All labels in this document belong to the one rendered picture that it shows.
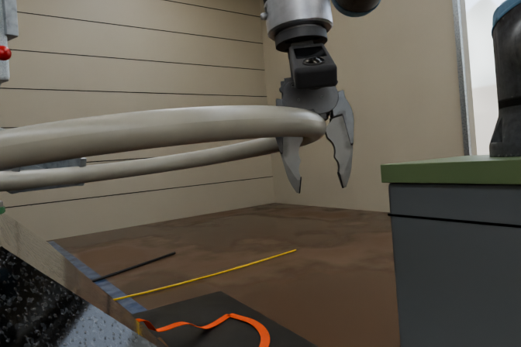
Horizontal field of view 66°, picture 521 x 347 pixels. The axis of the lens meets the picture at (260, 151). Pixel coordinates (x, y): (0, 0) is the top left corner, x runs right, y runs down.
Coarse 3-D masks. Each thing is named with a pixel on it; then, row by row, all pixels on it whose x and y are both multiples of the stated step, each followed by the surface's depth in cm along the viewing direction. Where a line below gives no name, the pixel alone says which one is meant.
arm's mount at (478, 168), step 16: (432, 160) 75; (448, 160) 69; (464, 160) 64; (480, 160) 60; (496, 160) 58; (512, 160) 56; (384, 176) 73; (400, 176) 71; (416, 176) 68; (432, 176) 66; (448, 176) 64; (464, 176) 62; (480, 176) 60; (496, 176) 58; (512, 176) 56
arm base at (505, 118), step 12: (504, 108) 70; (516, 108) 68; (504, 120) 70; (516, 120) 67; (504, 132) 69; (516, 132) 67; (492, 144) 72; (504, 144) 68; (516, 144) 66; (492, 156) 72; (504, 156) 68
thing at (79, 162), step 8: (0, 128) 85; (64, 160) 72; (72, 160) 70; (80, 160) 69; (16, 168) 60; (24, 168) 73; (32, 168) 74; (40, 168) 75; (48, 168) 75; (64, 184) 68; (72, 184) 69; (80, 184) 70; (16, 192) 61
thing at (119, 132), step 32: (32, 128) 30; (64, 128) 29; (96, 128) 29; (128, 128) 30; (160, 128) 31; (192, 128) 32; (224, 128) 33; (256, 128) 35; (288, 128) 38; (320, 128) 45; (0, 160) 29; (32, 160) 30; (160, 160) 75; (192, 160) 75; (224, 160) 74
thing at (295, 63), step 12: (300, 48) 51; (312, 48) 50; (324, 48) 50; (300, 60) 46; (312, 60) 44; (324, 60) 44; (300, 72) 43; (312, 72) 43; (324, 72) 43; (336, 72) 43; (300, 84) 44; (312, 84) 44; (324, 84) 44
